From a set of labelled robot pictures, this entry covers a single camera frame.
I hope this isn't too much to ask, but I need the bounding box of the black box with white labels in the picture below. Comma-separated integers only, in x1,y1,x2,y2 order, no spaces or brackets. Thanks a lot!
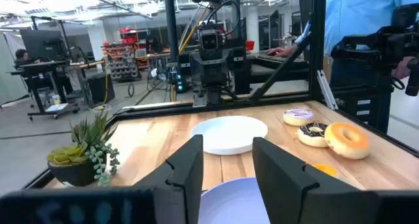
329,58,393,133

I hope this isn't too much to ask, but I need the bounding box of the shelf with red bins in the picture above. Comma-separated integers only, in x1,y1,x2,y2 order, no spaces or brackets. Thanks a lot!
103,27,148,83

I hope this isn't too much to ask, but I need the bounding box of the deep orange glazed donut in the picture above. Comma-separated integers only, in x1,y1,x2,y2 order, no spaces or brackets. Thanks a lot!
312,163,340,179

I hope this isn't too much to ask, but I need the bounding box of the black metal table frame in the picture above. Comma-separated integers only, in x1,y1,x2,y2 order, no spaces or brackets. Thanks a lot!
22,0,419,189

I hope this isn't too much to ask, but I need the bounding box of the white round plate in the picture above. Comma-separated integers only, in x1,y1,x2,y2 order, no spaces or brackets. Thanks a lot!
190,115,268,156

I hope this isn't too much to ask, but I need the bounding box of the lavender round plate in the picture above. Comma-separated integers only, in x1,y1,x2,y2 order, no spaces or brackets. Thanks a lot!
198,177,271,224

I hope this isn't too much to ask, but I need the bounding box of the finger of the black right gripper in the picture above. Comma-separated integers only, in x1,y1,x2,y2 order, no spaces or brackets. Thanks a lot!
208,85,224,105
192,84,208,107

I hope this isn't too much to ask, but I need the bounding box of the silver metal bracket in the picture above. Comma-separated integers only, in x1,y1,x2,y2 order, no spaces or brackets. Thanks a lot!
316,69,339,111

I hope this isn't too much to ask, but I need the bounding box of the black computer monitor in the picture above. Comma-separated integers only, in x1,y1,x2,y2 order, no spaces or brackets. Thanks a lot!
19,29,66,63

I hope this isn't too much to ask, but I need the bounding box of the black floor cabinet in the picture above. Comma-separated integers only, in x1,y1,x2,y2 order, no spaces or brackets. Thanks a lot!
86,72,115,104

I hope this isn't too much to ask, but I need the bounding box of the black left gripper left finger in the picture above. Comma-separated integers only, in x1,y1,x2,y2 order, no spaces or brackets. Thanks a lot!
134,134,204,224

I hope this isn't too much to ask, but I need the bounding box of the purple frosted donut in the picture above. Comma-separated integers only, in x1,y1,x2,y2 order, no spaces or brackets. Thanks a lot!
282,107,315,127

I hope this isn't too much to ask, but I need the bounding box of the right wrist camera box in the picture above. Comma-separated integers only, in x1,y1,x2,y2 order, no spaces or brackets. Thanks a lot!
198,29,221,53

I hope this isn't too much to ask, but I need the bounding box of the yellow cable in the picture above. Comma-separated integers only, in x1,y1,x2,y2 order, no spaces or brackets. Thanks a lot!
178,0,220,54

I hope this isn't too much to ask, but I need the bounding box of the potted succulent plant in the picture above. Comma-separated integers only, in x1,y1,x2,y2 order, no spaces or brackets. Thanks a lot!
46,111,121,188

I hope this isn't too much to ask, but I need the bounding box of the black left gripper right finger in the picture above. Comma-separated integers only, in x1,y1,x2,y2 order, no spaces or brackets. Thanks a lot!
251,137,365,224

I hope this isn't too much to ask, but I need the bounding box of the chocolate frosted donut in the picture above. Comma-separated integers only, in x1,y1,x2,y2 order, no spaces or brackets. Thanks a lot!
297,121,329,149

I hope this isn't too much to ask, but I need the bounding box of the person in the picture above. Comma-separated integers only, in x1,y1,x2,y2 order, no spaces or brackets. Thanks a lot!
13,48,43,71
266,0,419,87

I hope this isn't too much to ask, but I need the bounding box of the pale orange glazed donut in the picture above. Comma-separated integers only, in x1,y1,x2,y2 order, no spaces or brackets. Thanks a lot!
323,121,371,160

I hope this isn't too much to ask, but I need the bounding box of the black rolling desk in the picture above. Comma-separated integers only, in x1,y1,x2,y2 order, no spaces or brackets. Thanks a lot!
9,60,81,120

